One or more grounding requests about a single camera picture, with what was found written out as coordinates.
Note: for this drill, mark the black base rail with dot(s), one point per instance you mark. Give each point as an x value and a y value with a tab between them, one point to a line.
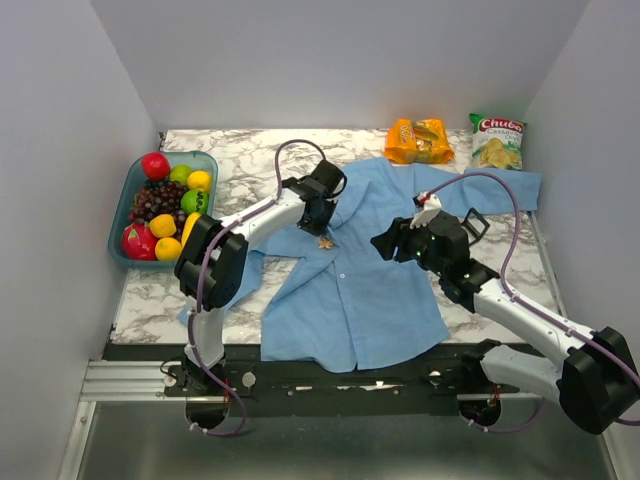
444	381

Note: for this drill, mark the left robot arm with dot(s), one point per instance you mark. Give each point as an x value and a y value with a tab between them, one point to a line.
211	266

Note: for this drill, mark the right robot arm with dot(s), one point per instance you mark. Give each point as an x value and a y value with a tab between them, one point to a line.
590	374

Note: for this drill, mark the green toy lime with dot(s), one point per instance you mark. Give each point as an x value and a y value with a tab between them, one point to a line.
180	174
194	201

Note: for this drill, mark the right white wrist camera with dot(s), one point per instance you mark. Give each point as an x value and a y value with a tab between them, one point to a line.
428	207

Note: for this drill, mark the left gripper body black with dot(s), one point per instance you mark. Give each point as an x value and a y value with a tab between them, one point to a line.
319	225

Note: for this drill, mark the green cassava chips bag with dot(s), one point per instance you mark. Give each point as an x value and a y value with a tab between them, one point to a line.
496	142

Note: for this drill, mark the orange toy fruit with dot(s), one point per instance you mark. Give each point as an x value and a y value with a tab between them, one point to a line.
199	181
168	249

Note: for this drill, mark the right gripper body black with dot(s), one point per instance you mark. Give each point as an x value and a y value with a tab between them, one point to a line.
419	249

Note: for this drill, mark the teal plastic fruit basin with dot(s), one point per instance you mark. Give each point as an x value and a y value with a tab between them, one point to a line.
134	181

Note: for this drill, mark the yellow toy lemon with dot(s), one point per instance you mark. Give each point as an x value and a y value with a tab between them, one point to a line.
163	226

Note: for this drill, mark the black brooch box red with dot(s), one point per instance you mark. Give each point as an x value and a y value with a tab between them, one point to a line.
476	226

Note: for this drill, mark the pink toy dragon fruit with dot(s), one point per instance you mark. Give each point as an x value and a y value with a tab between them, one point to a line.
139	243

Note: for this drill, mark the yellow toy mango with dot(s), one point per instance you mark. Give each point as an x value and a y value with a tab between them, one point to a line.
188	226

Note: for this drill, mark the orange mango gummy bag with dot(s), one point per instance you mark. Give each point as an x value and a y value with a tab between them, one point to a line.
422	141

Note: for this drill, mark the red toy apple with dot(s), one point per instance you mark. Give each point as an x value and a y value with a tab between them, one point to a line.
155	166

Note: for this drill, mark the dark toy grape bunch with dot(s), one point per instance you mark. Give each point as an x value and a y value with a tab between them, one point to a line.
158	198

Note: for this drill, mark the light blue button shirt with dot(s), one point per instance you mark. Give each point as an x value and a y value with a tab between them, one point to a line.
345	307

